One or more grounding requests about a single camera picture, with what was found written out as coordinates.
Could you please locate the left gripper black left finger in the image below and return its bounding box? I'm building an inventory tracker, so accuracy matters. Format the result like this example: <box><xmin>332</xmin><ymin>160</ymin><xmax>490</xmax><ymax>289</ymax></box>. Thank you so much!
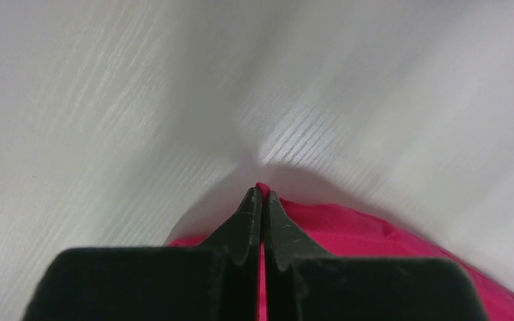
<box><xmin>24</xmin><ymin>187</ymin><xmax>262</xmax><ymax>320</ymax></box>

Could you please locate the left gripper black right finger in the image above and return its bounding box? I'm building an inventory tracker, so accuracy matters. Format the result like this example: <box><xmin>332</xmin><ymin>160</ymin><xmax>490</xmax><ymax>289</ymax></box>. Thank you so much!
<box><xmin>263</xmin><ymin>192</ymin><xmax>487</xmax><ymax>320</ymax></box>

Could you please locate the red t shirt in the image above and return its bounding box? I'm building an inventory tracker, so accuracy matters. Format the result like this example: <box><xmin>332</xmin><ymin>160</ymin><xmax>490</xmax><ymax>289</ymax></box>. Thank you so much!
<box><xmin>178</xmin><ymin>185</ymin><xmax>514</xmax><ymax>320</ymax></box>

